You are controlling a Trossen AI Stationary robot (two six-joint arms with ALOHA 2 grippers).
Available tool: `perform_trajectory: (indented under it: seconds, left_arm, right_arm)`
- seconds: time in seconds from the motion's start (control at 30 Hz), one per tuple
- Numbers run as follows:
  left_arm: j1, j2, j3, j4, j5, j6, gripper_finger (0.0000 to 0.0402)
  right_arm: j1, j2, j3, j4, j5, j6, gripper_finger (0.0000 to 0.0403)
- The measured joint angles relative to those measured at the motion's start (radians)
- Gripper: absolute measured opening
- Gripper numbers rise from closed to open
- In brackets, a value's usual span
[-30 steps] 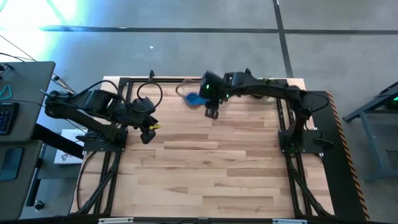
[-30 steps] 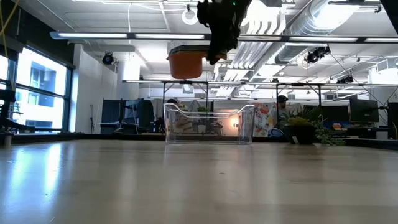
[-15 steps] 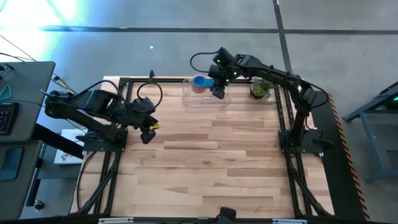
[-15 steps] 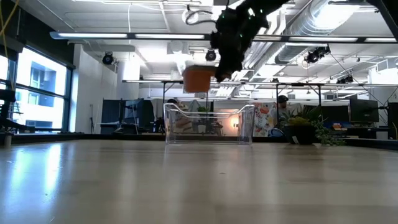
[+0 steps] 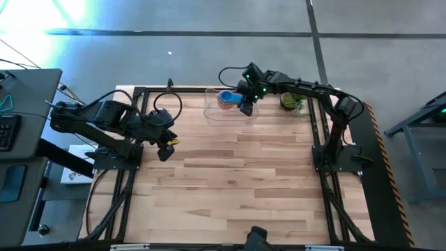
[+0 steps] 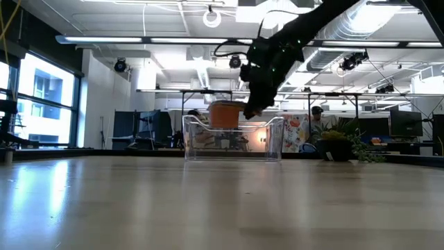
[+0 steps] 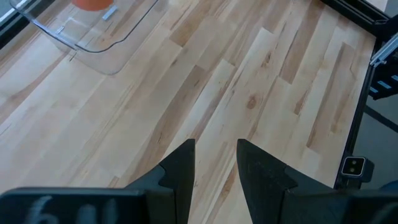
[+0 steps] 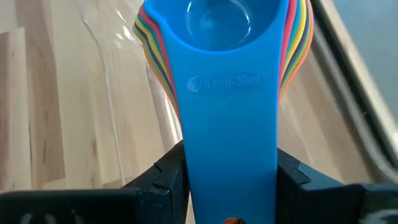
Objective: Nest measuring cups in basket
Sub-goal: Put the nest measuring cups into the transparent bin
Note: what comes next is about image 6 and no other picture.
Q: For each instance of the dark blue partition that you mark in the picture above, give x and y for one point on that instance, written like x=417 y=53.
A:
x=145 y=128

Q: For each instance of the potted succulent plant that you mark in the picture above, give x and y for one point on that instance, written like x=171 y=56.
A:
x=334 y=149

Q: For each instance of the dark metal rack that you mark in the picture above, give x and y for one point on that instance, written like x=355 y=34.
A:
x=10 y=121

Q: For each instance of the orange measuring cup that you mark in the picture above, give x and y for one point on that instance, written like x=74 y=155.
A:
x=225 y=116

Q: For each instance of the clear plastic basket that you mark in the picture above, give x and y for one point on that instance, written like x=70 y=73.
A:
x=232 y=152

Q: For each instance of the person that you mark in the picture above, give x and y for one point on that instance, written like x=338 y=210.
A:
x=197 y=125
x=317 y=119

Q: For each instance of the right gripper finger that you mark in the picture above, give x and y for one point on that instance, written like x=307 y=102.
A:
x=256 y=97
x=268 y=95

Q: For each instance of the large glass window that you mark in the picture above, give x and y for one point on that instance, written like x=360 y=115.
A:
x=45 y=100

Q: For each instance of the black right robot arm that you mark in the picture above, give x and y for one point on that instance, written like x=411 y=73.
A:
x=312 y=21

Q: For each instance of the black computer monitor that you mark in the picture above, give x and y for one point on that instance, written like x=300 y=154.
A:
x=438 y=135
x=406 y=123

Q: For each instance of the silver ventilation duct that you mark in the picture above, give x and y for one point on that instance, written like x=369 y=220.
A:
x=354 y=21

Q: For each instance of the floral patterned cloth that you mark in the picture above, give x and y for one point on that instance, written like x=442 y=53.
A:
x=295 y=133

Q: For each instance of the long linear ceiling light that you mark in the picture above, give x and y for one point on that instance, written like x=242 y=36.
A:
x=187 y=40
x=364 y=44

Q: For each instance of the black aluminium table frame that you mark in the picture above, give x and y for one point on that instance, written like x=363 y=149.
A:
x=416 y=159

